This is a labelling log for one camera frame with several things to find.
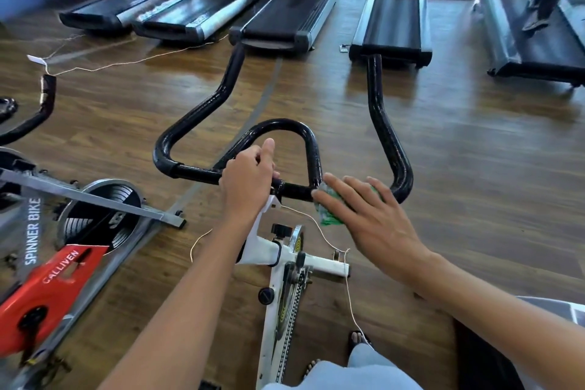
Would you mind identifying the person's right hand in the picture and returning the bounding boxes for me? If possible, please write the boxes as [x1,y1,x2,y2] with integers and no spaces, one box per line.
[311,173,431,286]

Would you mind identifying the person's left hand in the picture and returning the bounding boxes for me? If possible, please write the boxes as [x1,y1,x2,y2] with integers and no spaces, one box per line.
[219,137,282,231]

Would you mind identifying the green checkered cleaning cloth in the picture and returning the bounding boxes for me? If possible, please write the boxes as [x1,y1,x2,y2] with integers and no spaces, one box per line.
[313,181,347,226]

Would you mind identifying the black handlebars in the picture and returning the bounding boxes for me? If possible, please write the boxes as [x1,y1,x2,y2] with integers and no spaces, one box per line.
[152,41,414,204]

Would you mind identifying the white bike with yellow flywheel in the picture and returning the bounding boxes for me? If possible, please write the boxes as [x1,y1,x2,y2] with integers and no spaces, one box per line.
[239,197,351,390]

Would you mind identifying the person's right forearm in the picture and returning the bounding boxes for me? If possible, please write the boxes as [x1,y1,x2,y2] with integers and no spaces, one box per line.
[400,248,585,390]

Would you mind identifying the person's left forearm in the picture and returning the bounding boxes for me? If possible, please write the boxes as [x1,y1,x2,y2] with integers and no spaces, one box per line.
[99,216,257,390]

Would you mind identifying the red and grey spin bike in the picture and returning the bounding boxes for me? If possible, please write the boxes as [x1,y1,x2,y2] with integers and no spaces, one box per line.
[0,73,188,390]

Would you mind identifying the thin white cable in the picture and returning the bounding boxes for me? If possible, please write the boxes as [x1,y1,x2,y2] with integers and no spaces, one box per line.
[189,205,367,342]

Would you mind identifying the white floor cable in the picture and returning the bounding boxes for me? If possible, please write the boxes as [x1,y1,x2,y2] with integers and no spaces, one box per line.
[27,33,232,77]

